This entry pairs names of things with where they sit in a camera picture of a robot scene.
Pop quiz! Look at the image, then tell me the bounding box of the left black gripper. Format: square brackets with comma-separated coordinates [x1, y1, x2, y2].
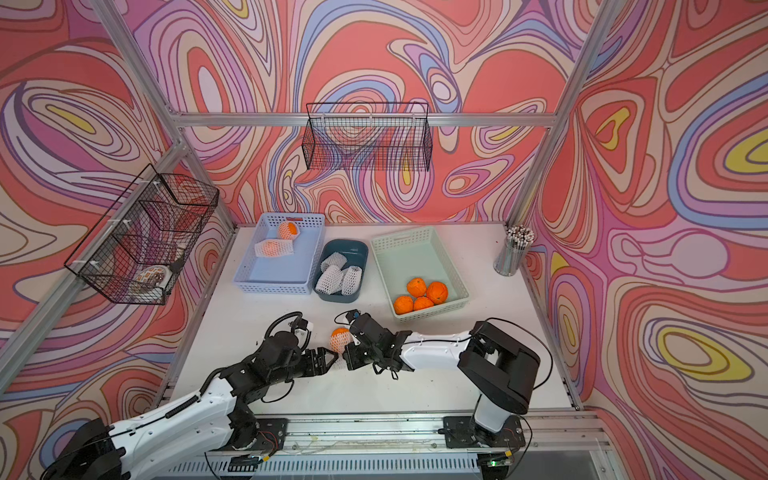
[268, 347, 341, 389]

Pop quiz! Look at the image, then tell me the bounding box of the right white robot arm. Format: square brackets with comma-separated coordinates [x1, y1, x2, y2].
[342, 310, 541, 434]

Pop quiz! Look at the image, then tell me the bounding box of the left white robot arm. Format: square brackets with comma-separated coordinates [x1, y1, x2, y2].
[42, 331, 338, 479]

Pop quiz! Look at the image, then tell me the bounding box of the lavender perforated plastic basket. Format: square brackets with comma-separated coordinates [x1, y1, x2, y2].
[234, 213, 325, 295]

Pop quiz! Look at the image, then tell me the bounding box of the mint green perforated basket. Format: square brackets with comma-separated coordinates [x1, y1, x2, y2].
[371, 226, 470, 323]

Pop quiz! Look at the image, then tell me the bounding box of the dark teal plastic tray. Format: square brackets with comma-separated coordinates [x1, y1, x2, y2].
[314, 239, 369, 304]

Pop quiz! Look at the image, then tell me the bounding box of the metal cup of pencils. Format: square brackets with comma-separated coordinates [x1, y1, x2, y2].
[494, 225, 535, 276]

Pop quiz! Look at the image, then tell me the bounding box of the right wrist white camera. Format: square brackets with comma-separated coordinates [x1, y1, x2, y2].
[342, 309, 361, 327]

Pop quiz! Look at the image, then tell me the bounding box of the wrist white camera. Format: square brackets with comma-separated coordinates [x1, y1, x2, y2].
[342, 309, 361, 327]
[290, 318, 314, 340]

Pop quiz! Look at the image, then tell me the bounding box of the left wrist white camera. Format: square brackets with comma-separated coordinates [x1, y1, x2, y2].
[290, 318, 314, 340]

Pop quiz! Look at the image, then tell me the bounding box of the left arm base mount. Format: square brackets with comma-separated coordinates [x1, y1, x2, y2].
[226, 417, 288, 454]

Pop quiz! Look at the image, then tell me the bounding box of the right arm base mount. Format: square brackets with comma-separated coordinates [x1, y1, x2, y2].
[437, 415, 526, 451]

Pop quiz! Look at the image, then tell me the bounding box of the black wire basket left wall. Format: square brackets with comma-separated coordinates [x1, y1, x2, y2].
[64, 165, 219, 305]

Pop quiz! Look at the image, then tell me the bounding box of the black wire basket wall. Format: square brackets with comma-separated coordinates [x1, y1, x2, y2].
[64, 165, 219, 305]
[301, 100, 433, 173]

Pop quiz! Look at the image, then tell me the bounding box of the black wire basket back wall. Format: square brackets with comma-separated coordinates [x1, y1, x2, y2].
[301, 100, 433, 173]

